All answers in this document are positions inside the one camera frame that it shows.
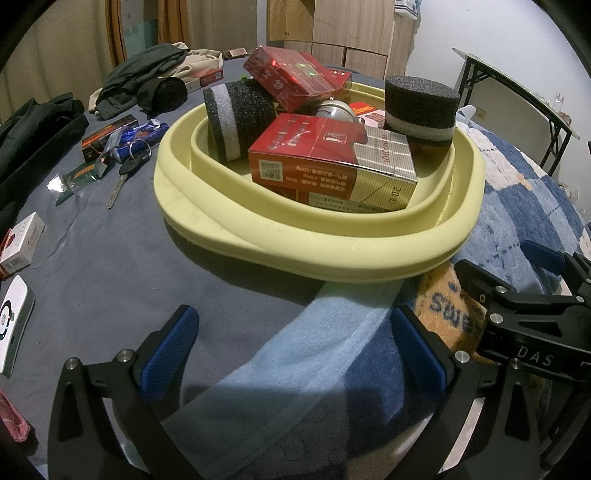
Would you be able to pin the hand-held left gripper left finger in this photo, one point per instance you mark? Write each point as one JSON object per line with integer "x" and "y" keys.
{"x": 168, "y": 355}

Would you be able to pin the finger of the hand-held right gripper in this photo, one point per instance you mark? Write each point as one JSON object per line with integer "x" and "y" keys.
{"x": 545, "y": 258}
{"x": 475, "y": 281}

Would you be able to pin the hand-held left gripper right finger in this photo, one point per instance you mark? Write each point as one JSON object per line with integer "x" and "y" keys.
{"x": 422, "y": 355}

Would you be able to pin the yellow plastic basin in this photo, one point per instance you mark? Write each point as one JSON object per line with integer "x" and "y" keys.
{"x": 277, "y": 240}

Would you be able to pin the black grey-striped foam roll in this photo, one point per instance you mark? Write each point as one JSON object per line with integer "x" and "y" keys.
{"x": 420, "y": 106}
{"x": 240, "y": 120}

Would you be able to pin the large red silver cigarette carton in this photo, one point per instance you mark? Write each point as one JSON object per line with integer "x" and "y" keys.
{"x": 323, "y": 152}

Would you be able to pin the glossy red cigarette carton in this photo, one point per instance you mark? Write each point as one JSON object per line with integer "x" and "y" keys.
{"x": 286, "y": 78}

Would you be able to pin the orange printed cloth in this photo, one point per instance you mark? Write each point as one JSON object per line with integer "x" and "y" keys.
{"x": 452, "y": 304}

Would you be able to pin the light blue towel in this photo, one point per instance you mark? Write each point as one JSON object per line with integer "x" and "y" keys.
{"x": 300, "y": 360}

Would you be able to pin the clear glass jar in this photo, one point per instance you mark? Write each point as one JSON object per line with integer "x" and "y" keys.
{"x": 558, "y": 101}

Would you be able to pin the white black device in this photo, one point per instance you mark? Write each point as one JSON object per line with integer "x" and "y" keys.
{"x": 14, "y": 323}

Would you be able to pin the dark red object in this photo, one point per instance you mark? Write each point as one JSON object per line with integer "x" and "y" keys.
{"x": 11, "y": 417}

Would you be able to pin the black folding table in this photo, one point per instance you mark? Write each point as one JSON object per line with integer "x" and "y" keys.
{"x": 508, "y": 78}

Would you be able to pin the black car key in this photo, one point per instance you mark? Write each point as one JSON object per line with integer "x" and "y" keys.
{"x": 127, "y": 175}

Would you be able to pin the green packet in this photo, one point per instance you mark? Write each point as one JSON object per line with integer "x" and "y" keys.
{"x": 81, "y": 175}

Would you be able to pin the blue snack wrapper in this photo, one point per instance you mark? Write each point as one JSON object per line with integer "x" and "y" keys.
{"x": 138, "y": 134}

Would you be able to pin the dark orange packet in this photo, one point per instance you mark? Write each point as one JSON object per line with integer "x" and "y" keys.
{"x": 108, "y": 134}

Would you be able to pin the dark jacket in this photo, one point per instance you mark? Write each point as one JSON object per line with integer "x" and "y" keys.
{"x": 37, "y": 138}

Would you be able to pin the black cylindrical pouch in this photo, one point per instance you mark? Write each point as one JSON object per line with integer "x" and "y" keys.
{"x": 166, "y": 92}

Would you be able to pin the red silver cigarette pack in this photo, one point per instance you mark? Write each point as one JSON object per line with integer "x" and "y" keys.
{"x": 203, "y": 79}

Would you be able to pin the blue white bag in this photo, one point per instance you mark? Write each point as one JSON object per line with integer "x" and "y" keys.
{"x": 408, "y": 7}

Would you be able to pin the wooden wardrobe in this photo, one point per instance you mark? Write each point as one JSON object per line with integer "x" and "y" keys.
{"x": 346, "y": 27}

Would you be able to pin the dark green garment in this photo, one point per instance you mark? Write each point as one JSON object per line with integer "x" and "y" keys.
{"x": 138, "y": 69}

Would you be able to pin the wooden framed mirror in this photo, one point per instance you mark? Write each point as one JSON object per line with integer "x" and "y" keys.
{"x": 138, "y": 27}

